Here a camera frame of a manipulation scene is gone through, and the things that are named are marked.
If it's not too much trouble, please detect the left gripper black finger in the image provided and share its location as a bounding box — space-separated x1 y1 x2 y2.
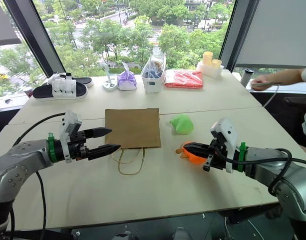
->
87 144 122 161
83 127 113 140

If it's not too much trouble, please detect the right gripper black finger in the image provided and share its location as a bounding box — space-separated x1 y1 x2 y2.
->
183 142 215 158

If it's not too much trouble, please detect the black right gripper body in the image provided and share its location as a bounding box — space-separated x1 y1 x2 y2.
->
202 139 229 173

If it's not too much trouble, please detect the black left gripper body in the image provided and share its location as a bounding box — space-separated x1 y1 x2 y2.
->
67 130 90 161

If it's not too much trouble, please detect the orange toy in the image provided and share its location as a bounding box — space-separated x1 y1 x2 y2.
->
175 141 211 166

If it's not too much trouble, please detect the grey phone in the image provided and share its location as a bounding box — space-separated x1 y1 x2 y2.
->
251 81 271 91

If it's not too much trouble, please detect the clear bag with blue items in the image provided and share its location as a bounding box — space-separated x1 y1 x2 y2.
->
141 53 167 79

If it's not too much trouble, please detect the person's bare hand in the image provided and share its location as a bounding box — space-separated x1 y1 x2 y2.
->
251 74 271 87

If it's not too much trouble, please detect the green toy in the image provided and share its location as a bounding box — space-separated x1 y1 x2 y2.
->
169 114 195 136

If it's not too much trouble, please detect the white stand with dish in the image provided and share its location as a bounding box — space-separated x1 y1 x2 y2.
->
102 63 118 92

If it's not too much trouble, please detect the black and white slipper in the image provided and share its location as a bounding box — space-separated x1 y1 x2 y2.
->
32 74 89 101
47 72 94 89

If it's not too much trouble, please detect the purple and white pouch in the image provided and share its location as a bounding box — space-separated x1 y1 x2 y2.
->
117 62 137 91

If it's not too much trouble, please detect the red flat package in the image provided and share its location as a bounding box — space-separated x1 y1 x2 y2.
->
164 69 204 90

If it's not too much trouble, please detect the white plastic basket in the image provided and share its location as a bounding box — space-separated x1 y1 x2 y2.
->
141 69 166 94

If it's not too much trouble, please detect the red and white can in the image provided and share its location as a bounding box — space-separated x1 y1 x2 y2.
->
22 85 34 100

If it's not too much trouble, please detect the white plastic box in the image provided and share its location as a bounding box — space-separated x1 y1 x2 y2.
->
196 60 225 80

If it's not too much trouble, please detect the grey tumbler with black lid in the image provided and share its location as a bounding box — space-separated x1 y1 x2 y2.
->
240 68 255 87

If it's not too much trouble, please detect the tall yellow cup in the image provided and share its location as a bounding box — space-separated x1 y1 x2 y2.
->
202 50 215 67

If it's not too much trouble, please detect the black chair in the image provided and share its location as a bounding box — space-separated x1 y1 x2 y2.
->
283 95 306 111

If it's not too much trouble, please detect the grey roller blind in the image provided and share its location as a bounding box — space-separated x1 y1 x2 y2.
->
0 0 21 47
234 0 306 69

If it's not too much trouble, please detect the green right wrist clamp ring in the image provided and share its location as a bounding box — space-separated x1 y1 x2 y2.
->
238 141 248 173

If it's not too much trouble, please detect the green wrist clamp ring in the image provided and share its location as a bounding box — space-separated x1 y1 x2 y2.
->
238 141 248 173
46 133 56 164

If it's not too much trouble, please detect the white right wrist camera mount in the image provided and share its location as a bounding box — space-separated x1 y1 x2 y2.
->
210 117 240 174

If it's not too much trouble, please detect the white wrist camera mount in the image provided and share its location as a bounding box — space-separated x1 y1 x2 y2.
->
210 117 240 174
58 110 83 164

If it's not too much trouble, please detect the green left wrist clamp ring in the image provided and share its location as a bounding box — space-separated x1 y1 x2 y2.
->
46 133 56 164

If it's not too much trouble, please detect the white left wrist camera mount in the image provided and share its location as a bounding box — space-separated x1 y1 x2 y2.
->
58 110 83 164

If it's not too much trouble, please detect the brown paper bag with handles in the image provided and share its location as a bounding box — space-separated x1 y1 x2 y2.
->
104 107 162 176

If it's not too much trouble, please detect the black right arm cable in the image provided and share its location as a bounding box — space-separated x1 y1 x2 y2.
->
214 146 293 197

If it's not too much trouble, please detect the white charging cable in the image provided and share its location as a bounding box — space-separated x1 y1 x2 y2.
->
262 84 280 109

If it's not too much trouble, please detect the dark window frame post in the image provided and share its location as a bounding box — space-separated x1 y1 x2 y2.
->
219 0 246 73
3 0 66 77

